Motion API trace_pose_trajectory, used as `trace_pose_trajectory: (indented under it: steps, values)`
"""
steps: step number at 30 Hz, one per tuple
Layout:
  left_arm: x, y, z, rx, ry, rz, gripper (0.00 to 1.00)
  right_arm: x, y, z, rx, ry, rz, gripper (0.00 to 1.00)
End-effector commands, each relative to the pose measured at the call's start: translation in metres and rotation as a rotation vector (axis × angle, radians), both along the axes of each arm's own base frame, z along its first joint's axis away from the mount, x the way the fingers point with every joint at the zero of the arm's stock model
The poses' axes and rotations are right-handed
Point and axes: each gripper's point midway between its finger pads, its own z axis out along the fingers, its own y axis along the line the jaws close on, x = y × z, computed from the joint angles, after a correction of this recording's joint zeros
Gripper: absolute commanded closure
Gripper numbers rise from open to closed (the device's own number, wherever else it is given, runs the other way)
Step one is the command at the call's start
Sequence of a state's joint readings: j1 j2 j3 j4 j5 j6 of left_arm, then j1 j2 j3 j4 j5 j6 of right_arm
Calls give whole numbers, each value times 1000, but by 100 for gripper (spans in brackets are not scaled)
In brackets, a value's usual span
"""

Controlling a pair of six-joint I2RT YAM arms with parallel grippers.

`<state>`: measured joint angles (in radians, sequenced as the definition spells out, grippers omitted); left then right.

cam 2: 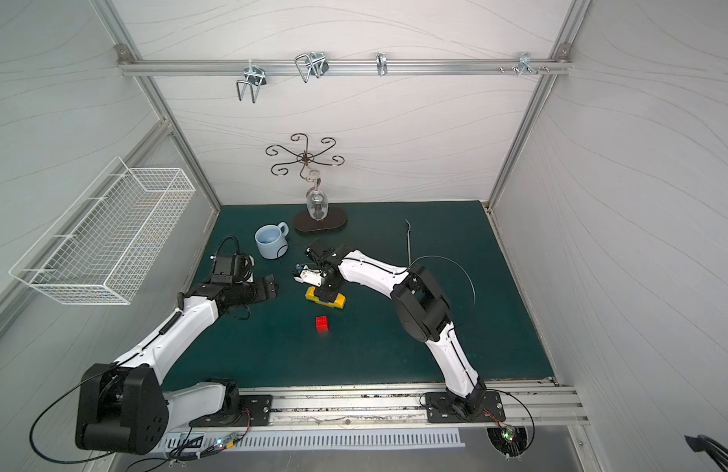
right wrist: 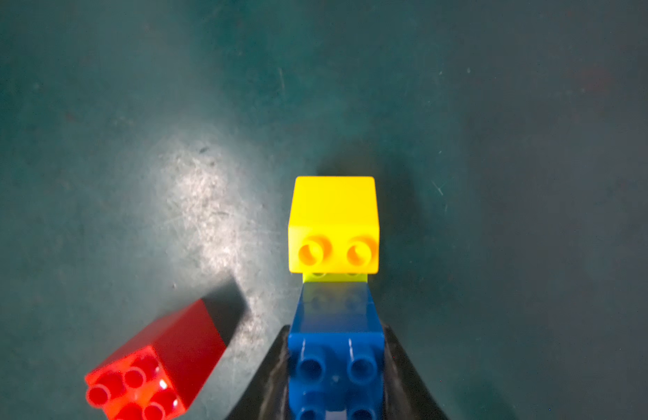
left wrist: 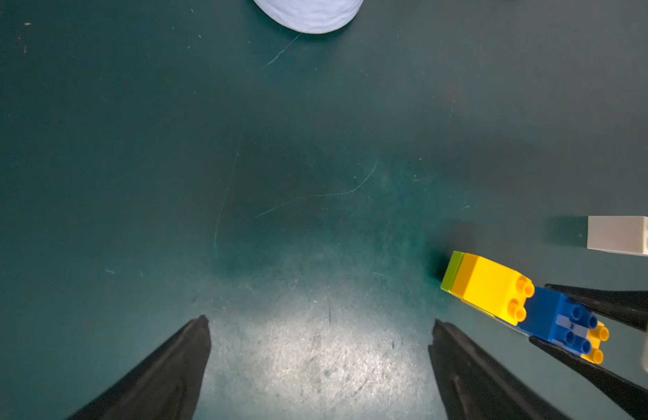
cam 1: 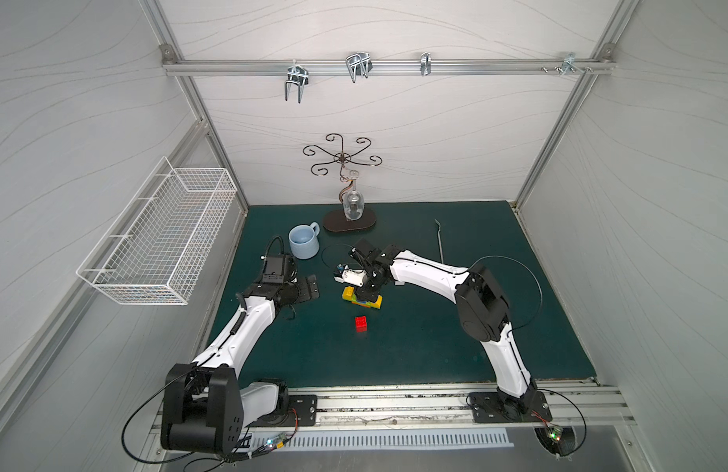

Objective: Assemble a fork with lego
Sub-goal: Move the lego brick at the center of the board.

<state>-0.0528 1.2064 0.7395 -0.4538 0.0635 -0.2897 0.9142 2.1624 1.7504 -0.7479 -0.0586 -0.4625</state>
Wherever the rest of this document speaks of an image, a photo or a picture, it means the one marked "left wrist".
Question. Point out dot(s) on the yellow lego brick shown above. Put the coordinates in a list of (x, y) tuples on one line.
[(596, 337), (492, 288)]

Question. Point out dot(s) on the light blue mug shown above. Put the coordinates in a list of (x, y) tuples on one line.
[(311, 16)]

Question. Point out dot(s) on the blue lego brick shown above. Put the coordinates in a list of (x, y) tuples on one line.
[(556, 318)]

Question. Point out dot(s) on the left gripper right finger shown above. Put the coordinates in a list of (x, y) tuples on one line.
[(474, 385)]

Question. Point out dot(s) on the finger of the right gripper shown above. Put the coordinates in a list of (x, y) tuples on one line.
[(628, 396), (625, 306)]

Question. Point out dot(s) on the green lego brick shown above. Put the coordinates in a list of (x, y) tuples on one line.
[(451, 271)]

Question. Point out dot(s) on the green table mat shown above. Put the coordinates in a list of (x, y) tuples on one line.
[(162, 160)]

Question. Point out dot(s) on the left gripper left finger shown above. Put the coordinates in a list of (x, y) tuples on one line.
[(166, 385)]

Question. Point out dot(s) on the white lego brick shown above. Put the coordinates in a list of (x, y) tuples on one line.
[(627, 235)]

